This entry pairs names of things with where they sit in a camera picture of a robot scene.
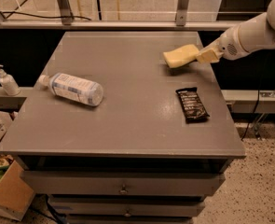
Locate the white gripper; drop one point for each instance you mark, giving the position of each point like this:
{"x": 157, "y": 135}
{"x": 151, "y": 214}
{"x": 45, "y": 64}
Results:
{"x": 229, "y": 48}

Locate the grey drawer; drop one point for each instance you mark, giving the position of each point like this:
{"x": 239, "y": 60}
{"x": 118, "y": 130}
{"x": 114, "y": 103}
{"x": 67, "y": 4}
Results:
{"x": 127, "y": 207}
{"x": 123, "y": 184}

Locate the top grey drawer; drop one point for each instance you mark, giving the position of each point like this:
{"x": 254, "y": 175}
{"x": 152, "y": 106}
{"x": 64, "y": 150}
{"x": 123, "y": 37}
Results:
{"x": 123, "y": 184}

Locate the yellow sponge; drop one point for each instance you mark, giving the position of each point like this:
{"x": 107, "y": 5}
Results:
{"x": 181, "y": 56}

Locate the middle grey drawer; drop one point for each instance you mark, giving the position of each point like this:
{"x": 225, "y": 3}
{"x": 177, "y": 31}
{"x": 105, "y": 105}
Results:
{"x": 127, "y": 207}

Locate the grey drawer cabinet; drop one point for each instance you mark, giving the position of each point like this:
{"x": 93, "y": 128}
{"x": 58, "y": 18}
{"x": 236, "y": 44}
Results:
{"x": 139, "y": 127}

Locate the metal railing frame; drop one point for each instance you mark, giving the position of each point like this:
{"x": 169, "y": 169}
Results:
{"x": 197, "y": 15}

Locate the black rxbar chocolate bar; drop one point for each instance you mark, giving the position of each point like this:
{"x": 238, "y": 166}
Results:
{"x": 192, "y": 106}

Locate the white pump dispenser bottle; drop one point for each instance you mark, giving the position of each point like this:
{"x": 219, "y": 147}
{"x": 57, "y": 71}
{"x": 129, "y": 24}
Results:
{"x": 8, "y": 83}

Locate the open cardboard box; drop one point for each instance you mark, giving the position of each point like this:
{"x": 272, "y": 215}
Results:
{"x": 15, "y": 195}

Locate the clear plastic bottle lying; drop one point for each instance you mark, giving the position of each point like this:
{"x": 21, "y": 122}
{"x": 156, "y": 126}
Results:
{"x": 73, "y": 88}

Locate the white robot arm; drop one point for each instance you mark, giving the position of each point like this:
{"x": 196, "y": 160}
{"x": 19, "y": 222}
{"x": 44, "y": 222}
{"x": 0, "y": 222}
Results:
{"x": 243, "y": 39}

